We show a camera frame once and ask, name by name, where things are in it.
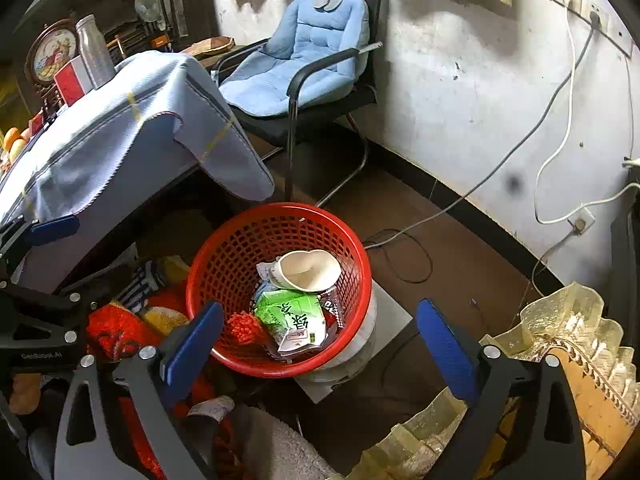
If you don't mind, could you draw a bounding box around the blue tablecloth table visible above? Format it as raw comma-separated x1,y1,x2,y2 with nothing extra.
0,50,276,281

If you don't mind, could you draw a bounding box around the red plastic basket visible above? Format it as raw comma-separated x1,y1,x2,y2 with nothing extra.
186,202,373,378

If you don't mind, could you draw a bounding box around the person's left hand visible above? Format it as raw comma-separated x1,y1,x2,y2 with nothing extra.
7,372,43,416

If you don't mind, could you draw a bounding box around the grey square board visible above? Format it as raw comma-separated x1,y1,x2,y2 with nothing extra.
292,280,416,406

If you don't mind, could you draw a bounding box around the black office chair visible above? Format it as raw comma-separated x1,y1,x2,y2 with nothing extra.
212,0,386,201

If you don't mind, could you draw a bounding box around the standing fan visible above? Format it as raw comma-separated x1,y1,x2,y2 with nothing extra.
134,0,163,23

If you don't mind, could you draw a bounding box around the dark side table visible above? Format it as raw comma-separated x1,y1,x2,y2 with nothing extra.
200,45,261,76

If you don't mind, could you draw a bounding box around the white floor socket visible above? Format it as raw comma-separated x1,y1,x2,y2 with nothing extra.
567,211,597,237

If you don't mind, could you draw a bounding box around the round embroidered table screen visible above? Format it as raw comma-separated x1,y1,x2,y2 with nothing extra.
25,19,81,106

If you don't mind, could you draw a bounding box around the steel bottle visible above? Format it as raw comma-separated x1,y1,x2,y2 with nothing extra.
75,14,117,92

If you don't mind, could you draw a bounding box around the white cable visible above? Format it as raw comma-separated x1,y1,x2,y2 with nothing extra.
534,0,640,226

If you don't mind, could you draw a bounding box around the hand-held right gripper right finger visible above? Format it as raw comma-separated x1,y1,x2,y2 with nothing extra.
415,299,586,480

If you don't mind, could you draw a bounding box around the black cable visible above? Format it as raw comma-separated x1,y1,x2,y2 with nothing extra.
364,229,435,285

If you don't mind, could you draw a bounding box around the white bucket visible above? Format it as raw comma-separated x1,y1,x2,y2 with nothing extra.
300,285,378,386

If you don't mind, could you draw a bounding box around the grey cable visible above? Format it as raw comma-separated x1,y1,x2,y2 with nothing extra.
362,15,601,250

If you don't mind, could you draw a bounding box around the red and white box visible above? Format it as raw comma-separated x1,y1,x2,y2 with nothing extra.
53,55,93,107

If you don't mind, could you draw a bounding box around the red printed bag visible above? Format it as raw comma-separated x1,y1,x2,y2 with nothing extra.
85,255,236,480

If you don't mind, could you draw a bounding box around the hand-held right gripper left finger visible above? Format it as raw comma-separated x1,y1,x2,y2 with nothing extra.
52,301,226,480

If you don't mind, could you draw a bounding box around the blue chair cushion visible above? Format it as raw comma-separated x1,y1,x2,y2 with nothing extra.
219,0,371,120

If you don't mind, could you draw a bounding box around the red mesh net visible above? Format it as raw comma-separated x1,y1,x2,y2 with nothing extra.
227,312,263,348

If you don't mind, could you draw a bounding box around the crushed paper cup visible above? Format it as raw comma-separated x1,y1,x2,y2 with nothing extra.
272,249,342,291

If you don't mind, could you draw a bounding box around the green packet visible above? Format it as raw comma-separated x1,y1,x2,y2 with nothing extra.
252,292,328,356

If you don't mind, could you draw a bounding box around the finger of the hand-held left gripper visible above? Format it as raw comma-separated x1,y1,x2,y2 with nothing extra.
0,285,102,344
0,214,81,282

